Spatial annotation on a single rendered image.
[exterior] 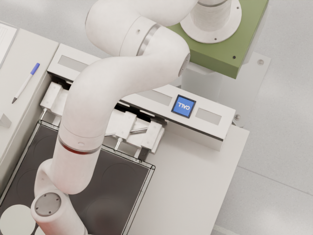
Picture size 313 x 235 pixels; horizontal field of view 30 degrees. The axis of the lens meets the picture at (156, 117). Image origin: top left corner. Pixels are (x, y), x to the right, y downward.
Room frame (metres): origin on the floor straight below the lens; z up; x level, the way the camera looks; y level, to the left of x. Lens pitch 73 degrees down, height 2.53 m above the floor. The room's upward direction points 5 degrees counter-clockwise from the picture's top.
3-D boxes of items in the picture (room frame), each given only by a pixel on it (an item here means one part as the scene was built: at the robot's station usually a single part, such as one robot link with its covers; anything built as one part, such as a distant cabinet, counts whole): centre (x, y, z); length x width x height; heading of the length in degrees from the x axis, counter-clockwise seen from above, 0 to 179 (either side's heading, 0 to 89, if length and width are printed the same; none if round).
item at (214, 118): (0.58, 0.04, 0.89); 0.55 x 0.09 x 0.14; 62
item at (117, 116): (0.53, 0.16, 0.87); 0.36 x 0.08 x 0.03; 62
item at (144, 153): (0.41, 0.05, 0.90); 0.04 x 0.02 x 0.03; 152
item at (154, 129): (0.46, 0.02, 0.89); 0.08 x 0.03 x 0.03; 152
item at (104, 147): (0.45, 0.18, 0.90); 0.38 x 0.01 x 0.01; 62
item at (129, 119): (0.50, 0.09, 0.89); 0.08 x 0.03 x 0.03; 152
